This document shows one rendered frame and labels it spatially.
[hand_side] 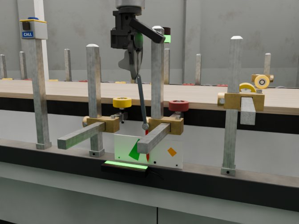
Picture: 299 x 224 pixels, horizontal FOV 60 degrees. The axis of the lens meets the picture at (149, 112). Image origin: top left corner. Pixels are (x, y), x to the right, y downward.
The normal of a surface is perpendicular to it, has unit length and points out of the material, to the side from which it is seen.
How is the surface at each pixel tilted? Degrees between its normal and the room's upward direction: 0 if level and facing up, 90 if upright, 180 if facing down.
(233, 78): 90
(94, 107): 90
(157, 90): 90
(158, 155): 90
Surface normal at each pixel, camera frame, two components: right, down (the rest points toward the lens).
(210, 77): 0.29, 0.19
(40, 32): 0.94, 0.07
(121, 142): -0.33, 0.18
